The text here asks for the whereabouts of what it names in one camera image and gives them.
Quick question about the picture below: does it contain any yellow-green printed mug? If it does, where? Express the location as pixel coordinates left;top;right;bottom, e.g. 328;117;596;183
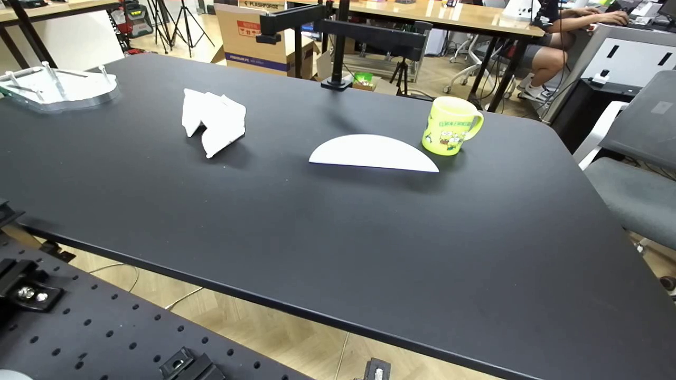
420;96;487;158

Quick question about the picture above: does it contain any small black tripod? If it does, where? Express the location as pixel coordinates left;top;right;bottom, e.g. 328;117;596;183
389;58;418;99

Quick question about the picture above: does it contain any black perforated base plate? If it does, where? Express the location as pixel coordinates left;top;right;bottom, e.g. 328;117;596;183
0;240;314;380

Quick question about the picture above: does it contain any white cloth towel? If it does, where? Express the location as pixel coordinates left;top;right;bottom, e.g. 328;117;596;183
180;87;250;161

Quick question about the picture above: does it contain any tall black tripod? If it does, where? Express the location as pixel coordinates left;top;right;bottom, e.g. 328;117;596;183
151;0;217;60

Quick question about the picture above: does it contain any long wooden table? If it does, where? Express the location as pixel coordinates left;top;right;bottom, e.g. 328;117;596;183
288;0;548;114

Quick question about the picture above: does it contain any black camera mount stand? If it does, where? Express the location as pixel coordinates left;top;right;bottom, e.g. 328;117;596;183
253;0;433;94

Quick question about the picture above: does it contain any white plate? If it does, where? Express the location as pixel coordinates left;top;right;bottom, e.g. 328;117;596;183
306;133;441;175

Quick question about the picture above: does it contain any small silver-black clamp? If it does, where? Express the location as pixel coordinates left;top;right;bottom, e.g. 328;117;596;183
361;357;393;380

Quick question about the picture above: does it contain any green tape roll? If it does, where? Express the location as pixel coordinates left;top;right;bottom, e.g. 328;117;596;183
352;70;378;92

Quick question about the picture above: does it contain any wooden desk with black legs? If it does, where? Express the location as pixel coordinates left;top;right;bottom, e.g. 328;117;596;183
0;0;122;70

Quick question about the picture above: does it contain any seated person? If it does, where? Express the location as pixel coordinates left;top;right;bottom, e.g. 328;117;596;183
521;6;631;108

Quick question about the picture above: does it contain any black bracket with silver screws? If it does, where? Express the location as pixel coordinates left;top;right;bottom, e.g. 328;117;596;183
0;258;65;316

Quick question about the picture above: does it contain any cardboard box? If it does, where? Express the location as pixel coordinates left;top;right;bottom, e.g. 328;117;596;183
214;3;323;80

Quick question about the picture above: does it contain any clear acrylic rack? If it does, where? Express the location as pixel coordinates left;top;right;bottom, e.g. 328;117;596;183
0;62;121;114

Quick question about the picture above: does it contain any white panel board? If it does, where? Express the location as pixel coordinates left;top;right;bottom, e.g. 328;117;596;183
30;9;128;72

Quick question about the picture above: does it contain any black clamp bracket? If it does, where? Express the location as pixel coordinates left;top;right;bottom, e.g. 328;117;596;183
157;347;231;380

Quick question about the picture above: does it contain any grey office chair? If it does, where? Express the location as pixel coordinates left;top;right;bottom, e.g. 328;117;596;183
583;69;676;251

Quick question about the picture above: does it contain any grey slotted cabinet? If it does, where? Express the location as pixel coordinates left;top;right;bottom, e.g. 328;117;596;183
546;24;676;125

